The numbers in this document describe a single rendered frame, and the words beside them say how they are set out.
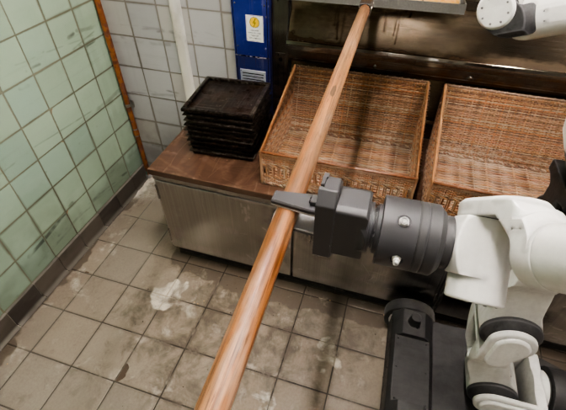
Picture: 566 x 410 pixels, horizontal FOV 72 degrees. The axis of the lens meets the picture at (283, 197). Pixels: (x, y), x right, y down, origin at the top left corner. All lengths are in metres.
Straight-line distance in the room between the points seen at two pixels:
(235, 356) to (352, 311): 1.47
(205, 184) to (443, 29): 1.05
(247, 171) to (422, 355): 0.94
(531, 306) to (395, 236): 0.69
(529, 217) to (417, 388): 1.15
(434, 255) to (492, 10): 0.66
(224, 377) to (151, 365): 1.41
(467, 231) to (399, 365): 1.10
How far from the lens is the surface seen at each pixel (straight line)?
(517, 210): 0.45
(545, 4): 1.02
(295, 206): 0.49
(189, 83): 2.01
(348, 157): 1.64
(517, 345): 1.16
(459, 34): 1.66
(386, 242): 0.47
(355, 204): 0.47
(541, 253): 0.42
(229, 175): 1.55
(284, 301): 1.84
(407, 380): 1.54
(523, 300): 1.10
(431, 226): 0.47
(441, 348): 1.65
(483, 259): 0.49
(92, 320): 1.98
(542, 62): 1.72
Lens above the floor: 1.56
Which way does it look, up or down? 43 degrees down
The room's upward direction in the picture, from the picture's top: straight up
